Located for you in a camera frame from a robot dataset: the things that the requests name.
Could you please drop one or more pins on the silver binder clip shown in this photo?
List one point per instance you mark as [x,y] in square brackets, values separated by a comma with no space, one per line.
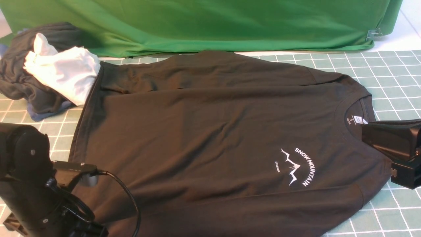
[373,35]

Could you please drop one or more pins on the dark gray long-sleeve top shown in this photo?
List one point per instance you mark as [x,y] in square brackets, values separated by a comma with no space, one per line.
[218,144]

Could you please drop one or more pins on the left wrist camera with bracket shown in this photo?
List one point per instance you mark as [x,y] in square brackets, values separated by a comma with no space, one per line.
[69,174]

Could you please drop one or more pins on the green backdrop cloth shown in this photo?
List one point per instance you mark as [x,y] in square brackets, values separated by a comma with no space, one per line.
[126,28]

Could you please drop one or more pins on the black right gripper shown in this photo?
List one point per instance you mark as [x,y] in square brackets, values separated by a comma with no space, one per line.
[400,140]

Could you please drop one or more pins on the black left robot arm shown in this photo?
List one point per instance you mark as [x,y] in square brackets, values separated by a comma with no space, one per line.
[25,157]

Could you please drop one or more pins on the white garment in pile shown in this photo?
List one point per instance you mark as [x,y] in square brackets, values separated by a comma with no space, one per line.
[71,72]

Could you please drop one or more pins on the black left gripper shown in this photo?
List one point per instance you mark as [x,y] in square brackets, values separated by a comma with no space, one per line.
[41,212]

